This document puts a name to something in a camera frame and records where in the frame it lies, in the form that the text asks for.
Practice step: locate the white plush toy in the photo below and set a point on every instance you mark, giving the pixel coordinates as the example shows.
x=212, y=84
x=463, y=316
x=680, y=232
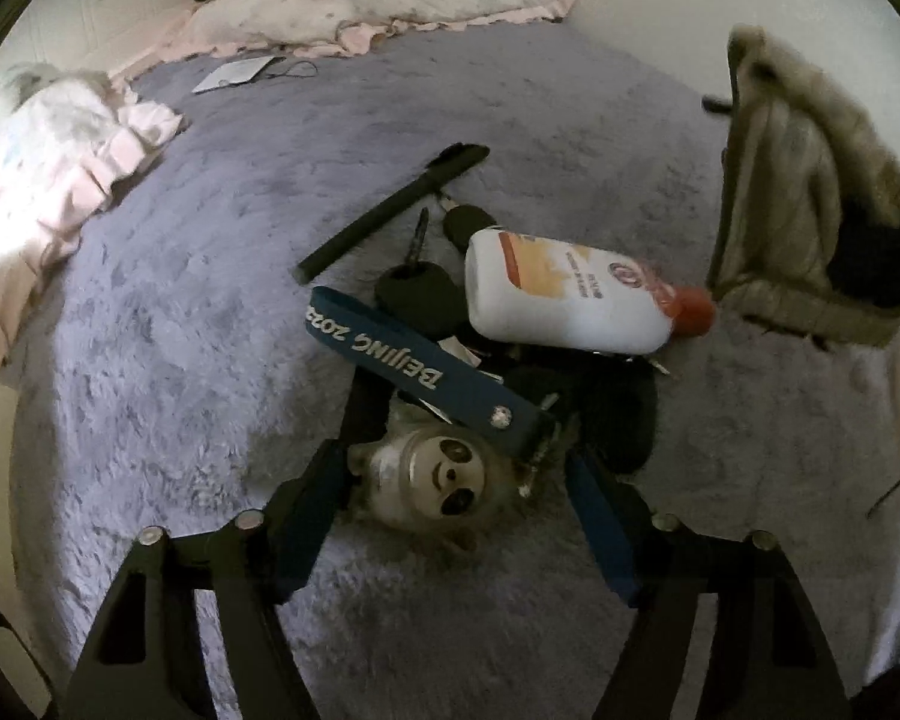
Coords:
x=37, y=86

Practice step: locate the white card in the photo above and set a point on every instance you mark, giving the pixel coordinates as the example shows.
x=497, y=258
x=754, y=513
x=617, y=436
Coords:
x=234, y=75

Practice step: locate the black oval key tag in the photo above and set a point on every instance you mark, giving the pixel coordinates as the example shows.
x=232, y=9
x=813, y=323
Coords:
x=465, y=229

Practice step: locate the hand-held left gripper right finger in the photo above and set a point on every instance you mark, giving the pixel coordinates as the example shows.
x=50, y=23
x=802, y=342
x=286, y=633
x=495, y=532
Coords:
x=600, y=525

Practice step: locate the grey fluffy blanket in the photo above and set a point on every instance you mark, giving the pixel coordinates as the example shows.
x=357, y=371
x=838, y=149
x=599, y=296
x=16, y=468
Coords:
x=195, y=300

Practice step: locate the black car key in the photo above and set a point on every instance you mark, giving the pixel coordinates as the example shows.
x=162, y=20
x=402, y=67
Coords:
x=420, y=300

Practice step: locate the white bottle with orange cap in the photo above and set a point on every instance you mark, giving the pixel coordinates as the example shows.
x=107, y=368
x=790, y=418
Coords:
x=570, y=300

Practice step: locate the pink ruffled pillow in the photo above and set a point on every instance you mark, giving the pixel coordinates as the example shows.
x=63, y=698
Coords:
x=390, y=0

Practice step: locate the black pen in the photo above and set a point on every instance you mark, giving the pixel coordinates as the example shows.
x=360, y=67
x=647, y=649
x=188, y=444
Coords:
x=390, y=210

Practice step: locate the floral print quilt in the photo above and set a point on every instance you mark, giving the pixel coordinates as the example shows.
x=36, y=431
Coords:
x=52, y=165

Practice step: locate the dark cloth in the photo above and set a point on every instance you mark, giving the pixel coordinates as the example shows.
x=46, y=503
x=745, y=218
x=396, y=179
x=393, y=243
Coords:
x=885, y=255

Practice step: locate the beige fur-trimmed coat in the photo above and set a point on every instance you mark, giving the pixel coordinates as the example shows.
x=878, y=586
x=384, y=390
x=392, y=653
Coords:
x=780, y=187

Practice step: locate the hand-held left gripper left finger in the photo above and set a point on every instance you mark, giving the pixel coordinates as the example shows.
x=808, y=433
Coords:
x=307, y=510

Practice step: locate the black fluffy pompom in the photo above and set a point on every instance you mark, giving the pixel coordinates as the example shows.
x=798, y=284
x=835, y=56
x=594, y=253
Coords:
x=607, y=412

